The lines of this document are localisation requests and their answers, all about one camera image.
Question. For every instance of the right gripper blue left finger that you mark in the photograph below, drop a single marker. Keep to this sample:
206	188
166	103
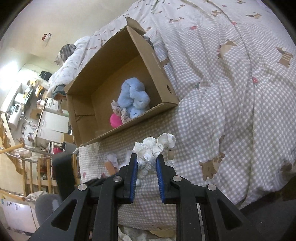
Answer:
89	211

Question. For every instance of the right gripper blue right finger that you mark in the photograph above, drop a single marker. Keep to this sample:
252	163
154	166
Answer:
203	213

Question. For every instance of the white lace scrunchie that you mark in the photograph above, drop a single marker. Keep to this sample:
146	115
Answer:
147	152

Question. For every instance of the pink heart-shaped sponge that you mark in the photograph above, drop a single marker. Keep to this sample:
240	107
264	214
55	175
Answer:
115	121

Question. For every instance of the light blue fluffy sock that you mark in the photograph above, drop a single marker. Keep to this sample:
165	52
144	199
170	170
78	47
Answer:
133	98

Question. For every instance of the wooden chair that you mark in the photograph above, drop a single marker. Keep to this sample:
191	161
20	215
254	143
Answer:
36	165

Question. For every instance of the beige makeup sponge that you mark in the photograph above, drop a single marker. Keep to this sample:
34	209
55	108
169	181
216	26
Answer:
170	155

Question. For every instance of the white drawer cabinet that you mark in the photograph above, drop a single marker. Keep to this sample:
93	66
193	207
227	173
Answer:
53	124

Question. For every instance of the white kitchen appliance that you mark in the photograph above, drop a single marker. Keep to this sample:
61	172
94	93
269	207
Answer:
15	116

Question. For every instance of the open brown cardboard box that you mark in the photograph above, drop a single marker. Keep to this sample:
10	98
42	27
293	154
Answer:
125	55

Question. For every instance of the checkered bed sheet with dogs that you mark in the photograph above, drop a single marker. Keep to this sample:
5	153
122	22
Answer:
232	66

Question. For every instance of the white quilted duvet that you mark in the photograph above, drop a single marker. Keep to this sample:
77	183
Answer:
70	68

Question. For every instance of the grey striped pillow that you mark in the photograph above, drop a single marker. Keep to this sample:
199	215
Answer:
65	52

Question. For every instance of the dark striped cloth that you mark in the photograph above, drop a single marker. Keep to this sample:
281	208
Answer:
148	40

